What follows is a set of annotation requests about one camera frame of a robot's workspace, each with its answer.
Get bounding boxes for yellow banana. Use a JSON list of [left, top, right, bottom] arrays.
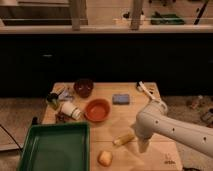
[[113, 133, 135, 146]]

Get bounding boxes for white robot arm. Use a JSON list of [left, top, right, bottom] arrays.
[[132, 100, 213, 158]]

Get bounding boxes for red orange bowl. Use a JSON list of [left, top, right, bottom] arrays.
[[84, 99, 110, 122]]

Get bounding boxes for dark maroon bowl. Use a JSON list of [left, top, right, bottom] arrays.
[[73, 79, 94, 98]]

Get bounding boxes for blue sponge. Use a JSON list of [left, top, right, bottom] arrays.
[[112, 94, 130, 105]]

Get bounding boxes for white paper cup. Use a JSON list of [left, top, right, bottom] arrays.
[[61, 101, 81, 120]]

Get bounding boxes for brown small object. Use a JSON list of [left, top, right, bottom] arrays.
[[55, 112, 71, 123]]

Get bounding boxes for grey foil packet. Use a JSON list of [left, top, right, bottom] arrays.
[[59, 89, 74, 101]]

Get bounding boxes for green plastic tray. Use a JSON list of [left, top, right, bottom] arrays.
[[17, 122, 90, 171]]

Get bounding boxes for green object on shelf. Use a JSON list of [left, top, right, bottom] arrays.
[[151, 12, 185, 25]]

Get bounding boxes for black cable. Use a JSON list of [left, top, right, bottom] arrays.
[[0, 123, 24, 154]]

